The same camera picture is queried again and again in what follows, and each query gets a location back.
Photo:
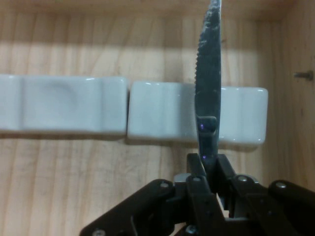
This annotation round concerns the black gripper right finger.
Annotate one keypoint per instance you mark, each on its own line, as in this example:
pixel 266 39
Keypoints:
pixel 275 211

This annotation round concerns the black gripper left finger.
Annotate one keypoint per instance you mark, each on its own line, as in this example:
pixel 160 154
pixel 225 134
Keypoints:
pixel 160 209

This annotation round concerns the silver serrated table knife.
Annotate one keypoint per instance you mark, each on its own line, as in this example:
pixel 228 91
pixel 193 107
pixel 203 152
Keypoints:
pixel 209 73

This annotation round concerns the white ceramic cutlery rest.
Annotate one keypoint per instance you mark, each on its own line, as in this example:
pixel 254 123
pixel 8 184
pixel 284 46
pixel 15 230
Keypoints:
pixel 61 105
pixel 160 113

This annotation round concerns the metal screw in drawer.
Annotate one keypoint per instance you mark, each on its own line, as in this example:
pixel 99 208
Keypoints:
pixel 304 75

